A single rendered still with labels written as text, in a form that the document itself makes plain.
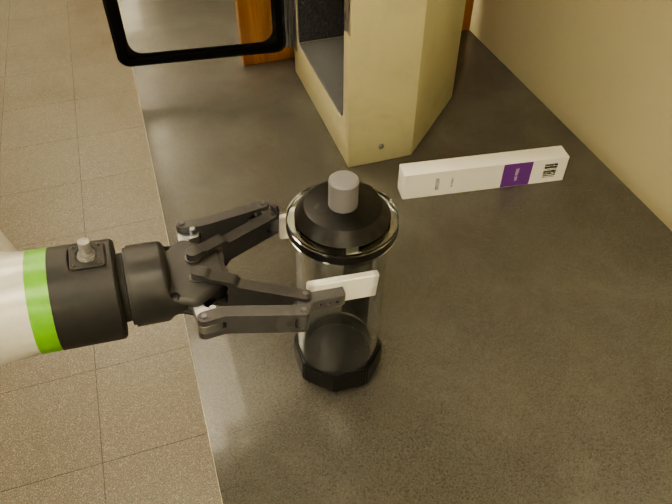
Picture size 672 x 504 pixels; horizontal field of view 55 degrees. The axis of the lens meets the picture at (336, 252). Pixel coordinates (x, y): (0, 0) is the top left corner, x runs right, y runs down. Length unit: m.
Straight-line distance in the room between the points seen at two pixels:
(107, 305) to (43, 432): 1.42
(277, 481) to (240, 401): 0.11
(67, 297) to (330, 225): 0.23
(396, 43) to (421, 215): 0.25
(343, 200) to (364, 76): 0.41
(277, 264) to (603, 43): 0.63
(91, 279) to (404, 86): 0.59
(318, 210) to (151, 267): 0.16
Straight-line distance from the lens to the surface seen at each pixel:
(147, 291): 0.58
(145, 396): 1.95
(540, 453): 0.76
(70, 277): 0.58
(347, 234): 0.58
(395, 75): 0.99
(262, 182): 1.03
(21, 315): 0.58
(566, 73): 1.25
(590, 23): 1.19
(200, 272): 0.59
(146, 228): 2.41
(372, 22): 0.93
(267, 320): 0.57
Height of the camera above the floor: 1.59
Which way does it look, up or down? 45 degrees down
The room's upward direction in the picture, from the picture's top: straight up
